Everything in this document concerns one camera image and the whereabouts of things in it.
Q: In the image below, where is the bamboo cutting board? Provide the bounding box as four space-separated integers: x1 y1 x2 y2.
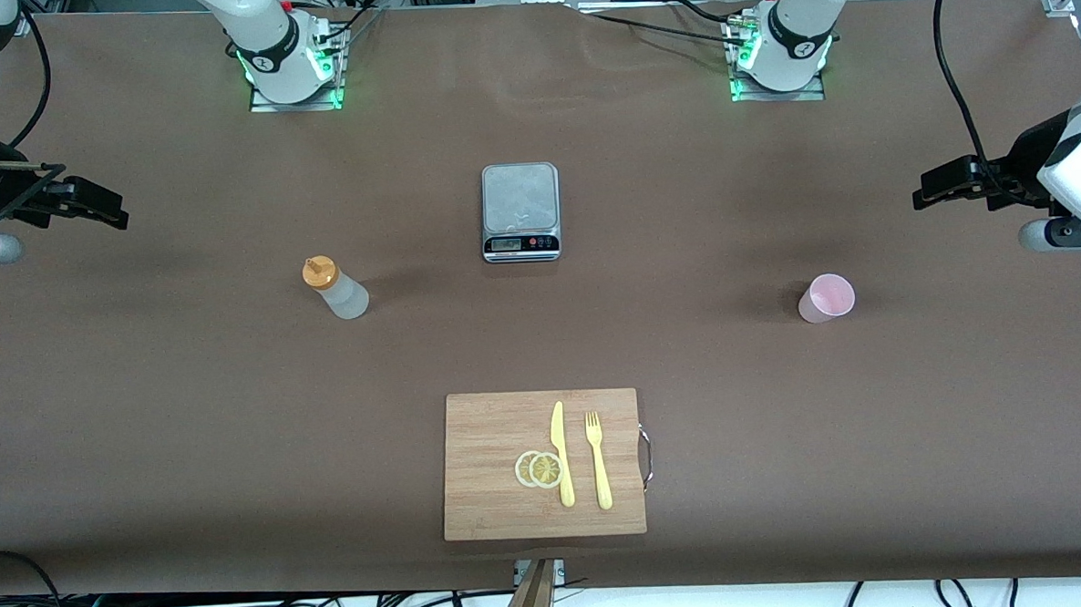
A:
437 386 657 544

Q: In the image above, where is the translucent sauce bottle orange cap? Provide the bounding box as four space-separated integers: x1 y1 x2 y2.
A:
302 253 372 323

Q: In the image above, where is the yellow plastic fork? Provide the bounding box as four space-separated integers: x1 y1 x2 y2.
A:
583 410 614 511

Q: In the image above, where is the wooden camera post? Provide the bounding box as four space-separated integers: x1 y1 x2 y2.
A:
492 558 560 607

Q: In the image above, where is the steel digital kitchen scale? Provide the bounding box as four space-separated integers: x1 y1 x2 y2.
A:
479 161 563 265

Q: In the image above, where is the yellow plastic knife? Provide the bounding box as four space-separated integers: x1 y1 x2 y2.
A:
549 400 577 509

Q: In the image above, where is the metal post bracket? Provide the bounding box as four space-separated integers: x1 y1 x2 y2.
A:
512 558 566 587

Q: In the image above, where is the table cover sheet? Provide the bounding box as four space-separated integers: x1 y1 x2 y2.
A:
0 0 1081 607

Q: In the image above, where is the pink plastic cup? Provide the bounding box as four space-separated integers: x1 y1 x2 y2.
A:
796 273 857 325

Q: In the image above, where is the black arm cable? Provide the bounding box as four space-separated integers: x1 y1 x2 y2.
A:
932 0 1002 187
0 1 56 153

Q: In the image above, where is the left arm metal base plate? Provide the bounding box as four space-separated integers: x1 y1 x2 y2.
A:
726 8 828 106

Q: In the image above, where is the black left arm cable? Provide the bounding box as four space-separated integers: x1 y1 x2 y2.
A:
932 0 1002 187

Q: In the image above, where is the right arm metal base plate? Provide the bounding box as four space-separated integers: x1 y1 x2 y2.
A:
245 20 350 115

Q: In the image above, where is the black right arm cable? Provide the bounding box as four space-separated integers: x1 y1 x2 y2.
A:
0 1 56 153

